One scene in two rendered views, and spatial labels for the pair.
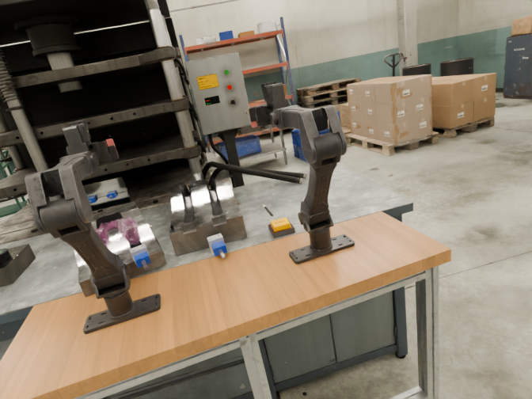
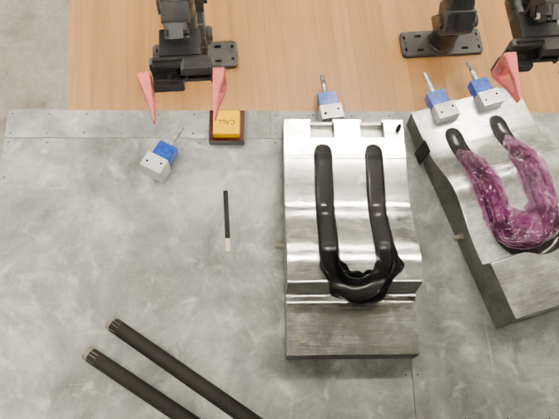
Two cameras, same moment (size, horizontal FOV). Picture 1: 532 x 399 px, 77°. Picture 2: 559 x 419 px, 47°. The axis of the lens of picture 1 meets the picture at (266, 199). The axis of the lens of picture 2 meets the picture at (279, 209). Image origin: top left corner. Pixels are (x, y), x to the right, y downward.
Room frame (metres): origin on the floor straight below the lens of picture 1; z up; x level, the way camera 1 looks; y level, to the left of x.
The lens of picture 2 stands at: (1.78, 0.13, 2.12)
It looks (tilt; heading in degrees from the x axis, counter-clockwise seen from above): 69 degrees down; 182
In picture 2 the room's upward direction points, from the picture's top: 6 degrees clockwise
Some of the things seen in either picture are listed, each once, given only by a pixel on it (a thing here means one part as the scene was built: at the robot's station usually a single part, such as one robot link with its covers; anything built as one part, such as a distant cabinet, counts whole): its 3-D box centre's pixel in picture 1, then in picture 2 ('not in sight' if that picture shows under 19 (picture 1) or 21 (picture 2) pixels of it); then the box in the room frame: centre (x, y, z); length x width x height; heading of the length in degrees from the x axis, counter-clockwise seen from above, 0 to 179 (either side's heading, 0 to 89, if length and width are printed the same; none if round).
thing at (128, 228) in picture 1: (112, 229); (514, 187); (1.19, 0.59, 0.90); 0.26 x 0.18 x 0.08; 26
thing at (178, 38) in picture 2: (269, 97); (178, 37); (1.19, -0.08, 1.26); 0.07 x 0.06 x 0.11; 103
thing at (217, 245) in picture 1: (219, 249); (326, 98); (1.00, 0.18, 0.83); 0.13 x 0.05 x 0.05; 17
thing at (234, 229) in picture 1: (204, 207); (348, 231); (1.33, 0.26, 0.87); 0.50 x 0.26 x 0.14; 8
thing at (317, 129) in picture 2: (220, 223); (321, 132); (1.11, 0.18, 0.87); 0.05 x 0.05 x 0.04; 8
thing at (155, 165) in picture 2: not in sight; (166, 150); (1.18, -0.15, 0.83); 0.13 x 0.05 x 0.05; 160
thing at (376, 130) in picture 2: (190, 231); (370, 132); (1.10, 0.29, 0.87); 0.05 x 0.05 x 0.04; 8
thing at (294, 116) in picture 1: (303, 130); not in sight; (0.93, -0.14, 1.17); 0.30 x 0.09 x 0.12; 13
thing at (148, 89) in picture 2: not in sight; (161, 96); (1.26, -0.10, 1.20); 0.09 x 0.07 x 0.07; 13
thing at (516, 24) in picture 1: (528, 24); not in sight; (6.37, -5.20, 1.26); 0.42 x 0.33 x 0.29; 7
